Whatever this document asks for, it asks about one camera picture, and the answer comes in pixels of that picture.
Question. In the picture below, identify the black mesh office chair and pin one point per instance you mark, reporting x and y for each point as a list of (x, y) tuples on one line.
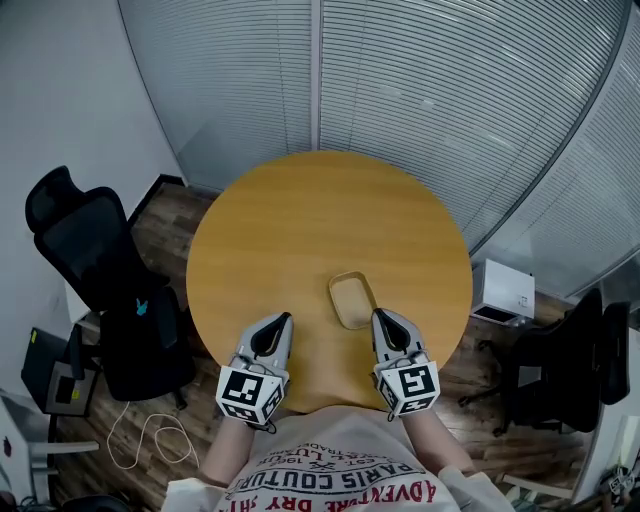
[(100, 260)]

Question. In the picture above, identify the glass partition with blinds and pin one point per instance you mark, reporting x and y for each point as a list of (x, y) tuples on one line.
[(400, 80)]

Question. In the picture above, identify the person's left forearm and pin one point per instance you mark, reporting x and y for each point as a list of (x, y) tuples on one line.
[(227, 450)]

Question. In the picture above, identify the white printed t-shirt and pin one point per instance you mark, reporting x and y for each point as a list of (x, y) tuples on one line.
[(335, 465)]

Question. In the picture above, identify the white shelf unit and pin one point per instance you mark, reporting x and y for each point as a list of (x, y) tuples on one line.
[(20, 440)]

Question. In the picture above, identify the black and grey box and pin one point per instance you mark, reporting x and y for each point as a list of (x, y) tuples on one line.
[(45, 365)]

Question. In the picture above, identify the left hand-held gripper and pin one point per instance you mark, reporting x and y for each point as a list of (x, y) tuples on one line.
[(247, 390)]

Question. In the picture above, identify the white cardboard box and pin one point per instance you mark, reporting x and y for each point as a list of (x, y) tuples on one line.
[(505, 290)]

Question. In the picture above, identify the round wooden table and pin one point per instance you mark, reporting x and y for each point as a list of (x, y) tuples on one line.
[(320, 220)]

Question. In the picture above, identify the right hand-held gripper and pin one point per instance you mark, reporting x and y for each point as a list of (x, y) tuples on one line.
[(407, 385)]

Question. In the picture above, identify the person's right forearm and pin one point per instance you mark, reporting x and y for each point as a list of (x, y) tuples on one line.
[(432, 440)]

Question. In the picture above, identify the shallow beige container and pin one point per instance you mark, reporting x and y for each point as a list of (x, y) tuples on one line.
[(351, 297)]

